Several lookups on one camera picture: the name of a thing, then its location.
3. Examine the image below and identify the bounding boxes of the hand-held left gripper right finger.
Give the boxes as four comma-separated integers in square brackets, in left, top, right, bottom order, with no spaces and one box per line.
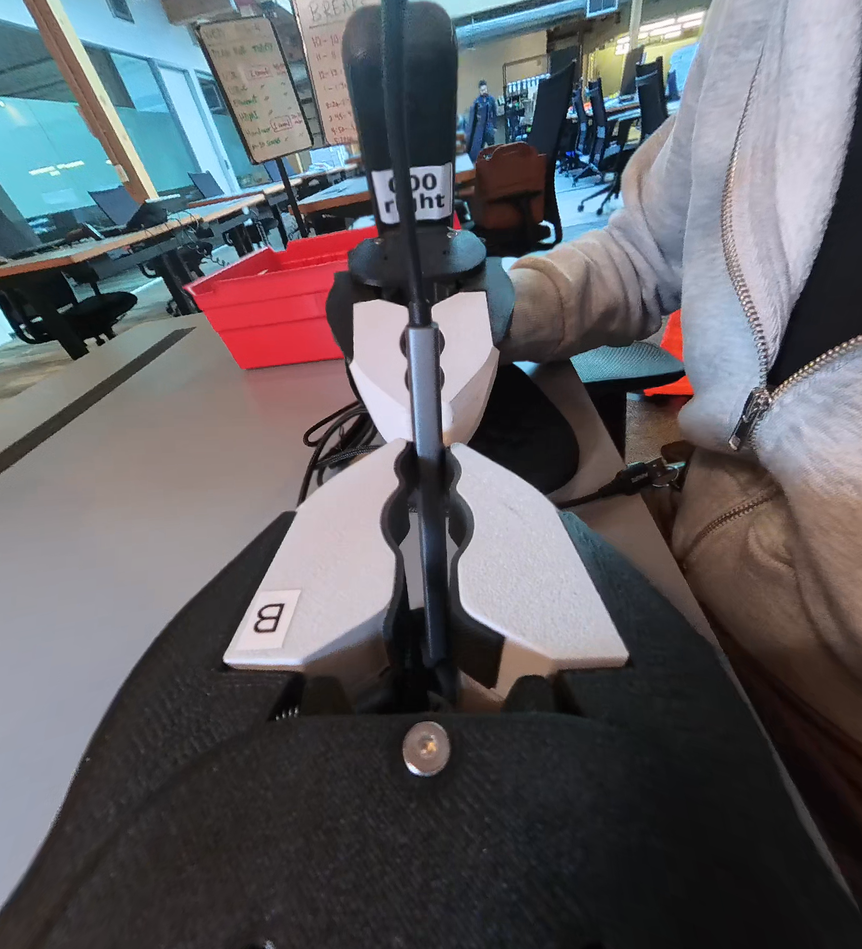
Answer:
[446,441,631,699]

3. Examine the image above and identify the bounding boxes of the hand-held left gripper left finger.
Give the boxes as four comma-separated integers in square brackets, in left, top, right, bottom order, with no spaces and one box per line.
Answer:
[222,439,411,714]

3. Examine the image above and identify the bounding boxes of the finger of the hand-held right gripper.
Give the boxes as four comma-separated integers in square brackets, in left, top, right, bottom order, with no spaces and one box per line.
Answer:
[346,299,419,444]
[433,291,502,444]

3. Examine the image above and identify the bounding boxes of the black hub cable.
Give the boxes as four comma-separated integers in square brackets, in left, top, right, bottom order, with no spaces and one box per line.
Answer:
[379,0,435,329]

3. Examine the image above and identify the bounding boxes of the dark grey usb hub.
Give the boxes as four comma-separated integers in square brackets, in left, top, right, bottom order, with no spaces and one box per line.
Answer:
[400,325,465,694]

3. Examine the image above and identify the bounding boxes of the large handwritten whiteboard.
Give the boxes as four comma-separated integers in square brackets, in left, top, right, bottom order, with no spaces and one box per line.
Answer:
[290,0,364,148]

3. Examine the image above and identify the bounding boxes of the red plastic bin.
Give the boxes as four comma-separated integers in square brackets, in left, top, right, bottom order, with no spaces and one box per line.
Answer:
[182,210,462,370]

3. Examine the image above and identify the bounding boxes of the black office chair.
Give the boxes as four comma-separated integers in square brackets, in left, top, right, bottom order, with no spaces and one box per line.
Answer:
[523,59,580,186]
[0,206,139,351]

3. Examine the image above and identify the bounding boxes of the small handwritten whiteboard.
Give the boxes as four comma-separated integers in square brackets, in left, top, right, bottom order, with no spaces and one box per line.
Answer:
[197,15,315,240]

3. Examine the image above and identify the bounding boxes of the orange object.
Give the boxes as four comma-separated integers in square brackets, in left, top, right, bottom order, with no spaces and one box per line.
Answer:
[642,310,695,399]

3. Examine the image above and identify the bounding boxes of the person's torso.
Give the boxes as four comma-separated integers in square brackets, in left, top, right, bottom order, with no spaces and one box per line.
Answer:
[668,0,862,949]

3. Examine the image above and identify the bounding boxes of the black coiled cable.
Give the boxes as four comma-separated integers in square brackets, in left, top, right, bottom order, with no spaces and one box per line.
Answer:
[301,404,391,513]

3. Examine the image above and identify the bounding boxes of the black cable with connector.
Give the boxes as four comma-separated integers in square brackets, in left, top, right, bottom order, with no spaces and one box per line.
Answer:
[556,443,693,510]

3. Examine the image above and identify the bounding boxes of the wooden post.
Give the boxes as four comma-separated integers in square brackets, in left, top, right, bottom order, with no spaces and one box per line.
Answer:
[23,0,161,201]

